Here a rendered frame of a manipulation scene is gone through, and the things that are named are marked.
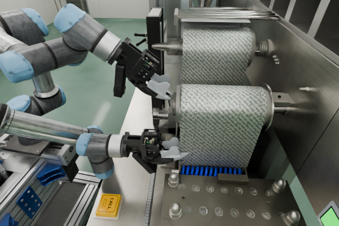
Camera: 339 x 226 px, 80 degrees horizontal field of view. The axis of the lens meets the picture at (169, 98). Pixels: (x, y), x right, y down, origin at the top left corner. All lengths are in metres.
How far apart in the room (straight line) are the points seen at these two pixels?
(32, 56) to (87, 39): 0.14
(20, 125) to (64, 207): 1.06
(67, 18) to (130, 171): 0.61
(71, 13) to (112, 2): 5.86
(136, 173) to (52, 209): 0.98
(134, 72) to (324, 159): 0.49
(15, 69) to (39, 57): 0.06
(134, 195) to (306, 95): 0.65
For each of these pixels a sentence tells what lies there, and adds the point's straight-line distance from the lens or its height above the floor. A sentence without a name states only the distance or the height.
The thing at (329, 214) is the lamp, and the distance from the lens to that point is 0.58.
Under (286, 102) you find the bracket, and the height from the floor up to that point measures 1.29.
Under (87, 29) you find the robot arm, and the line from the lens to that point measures 0.55.
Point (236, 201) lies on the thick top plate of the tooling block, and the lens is 0.70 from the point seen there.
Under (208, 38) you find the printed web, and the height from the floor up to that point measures 1.39.
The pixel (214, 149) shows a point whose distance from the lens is 0.68.
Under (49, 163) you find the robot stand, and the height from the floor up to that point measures 0.68.
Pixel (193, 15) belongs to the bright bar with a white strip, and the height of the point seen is 1.45.
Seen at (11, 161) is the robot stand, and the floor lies 0.73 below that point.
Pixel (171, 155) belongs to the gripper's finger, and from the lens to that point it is 0.67.
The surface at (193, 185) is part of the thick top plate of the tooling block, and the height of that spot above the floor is 1.03.
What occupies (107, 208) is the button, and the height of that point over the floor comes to 0.92.
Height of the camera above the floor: 1.63
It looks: 36 degrees down
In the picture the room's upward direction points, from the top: straight up
